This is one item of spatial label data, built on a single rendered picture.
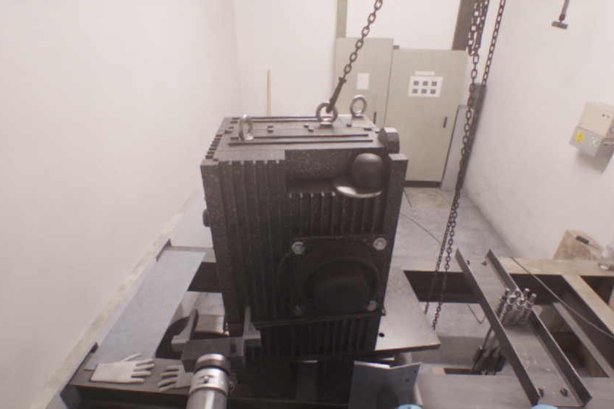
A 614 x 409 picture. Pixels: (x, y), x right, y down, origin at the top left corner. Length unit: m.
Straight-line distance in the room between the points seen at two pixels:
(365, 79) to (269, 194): 3.14
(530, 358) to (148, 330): 1.69
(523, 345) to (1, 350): 2.00
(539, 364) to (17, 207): 2.07
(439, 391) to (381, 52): 3.20
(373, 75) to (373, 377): 3.27
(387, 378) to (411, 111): 3.33
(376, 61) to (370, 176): 3.09
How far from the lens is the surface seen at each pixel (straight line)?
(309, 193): 0.82
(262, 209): 0.84
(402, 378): 1.09
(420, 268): 2.01
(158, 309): 1.81
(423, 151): 4.21
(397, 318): 1.37
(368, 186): 0.82
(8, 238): 1.41
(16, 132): 1.43
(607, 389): 1.86
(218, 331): 1.68
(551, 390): 1.71
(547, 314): 2.68
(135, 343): 1.71
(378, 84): 3.88
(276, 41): 4.07
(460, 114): 4.20
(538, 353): 1.81
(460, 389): 1.55
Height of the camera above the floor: 1.90
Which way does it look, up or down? 30 degrees down
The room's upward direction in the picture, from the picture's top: straight up
